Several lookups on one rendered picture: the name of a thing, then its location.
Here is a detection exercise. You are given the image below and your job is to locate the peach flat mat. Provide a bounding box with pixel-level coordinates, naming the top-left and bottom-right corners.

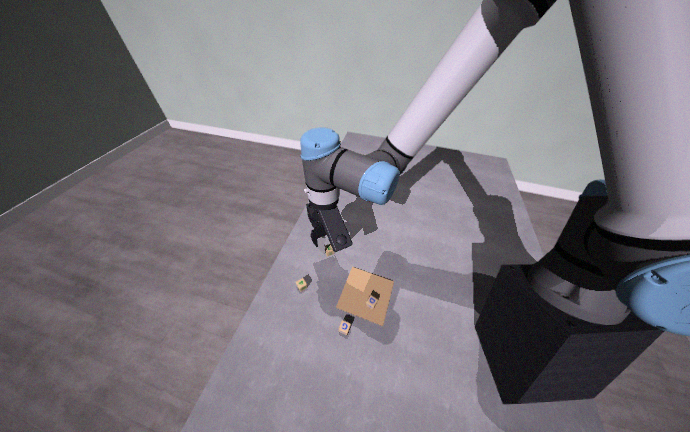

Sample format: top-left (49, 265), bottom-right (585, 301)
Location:
top-left (336, 267), bottom-right (394, 326)

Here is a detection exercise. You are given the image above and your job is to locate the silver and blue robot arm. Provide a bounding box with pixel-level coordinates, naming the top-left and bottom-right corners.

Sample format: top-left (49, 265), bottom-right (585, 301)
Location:
top-left (300, 0), bottom-right (690, 336)

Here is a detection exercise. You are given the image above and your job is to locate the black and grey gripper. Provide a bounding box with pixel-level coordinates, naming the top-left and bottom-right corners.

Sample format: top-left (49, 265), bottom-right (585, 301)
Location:
top-left (306, 198), bottom-right (339, 254)

